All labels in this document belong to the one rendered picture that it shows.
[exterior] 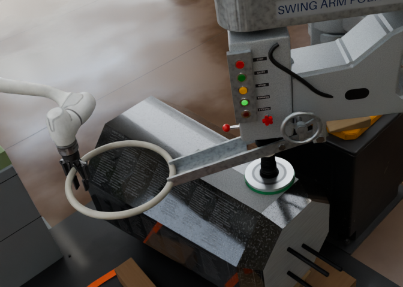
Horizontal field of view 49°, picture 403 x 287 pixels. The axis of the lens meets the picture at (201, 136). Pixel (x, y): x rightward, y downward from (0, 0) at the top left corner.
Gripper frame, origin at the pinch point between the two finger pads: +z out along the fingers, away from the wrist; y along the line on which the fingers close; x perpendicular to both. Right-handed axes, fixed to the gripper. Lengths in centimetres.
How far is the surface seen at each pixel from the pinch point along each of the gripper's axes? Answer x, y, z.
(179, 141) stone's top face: 37, 37, -1
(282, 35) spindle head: 7, 92, -76
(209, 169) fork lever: 4, 63, -16
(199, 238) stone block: -8, 59, 16
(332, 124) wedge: 61, 110, -3
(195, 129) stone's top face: 47, 43, -1
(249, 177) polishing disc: 12, 78, -6
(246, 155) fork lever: 8, 78, -22
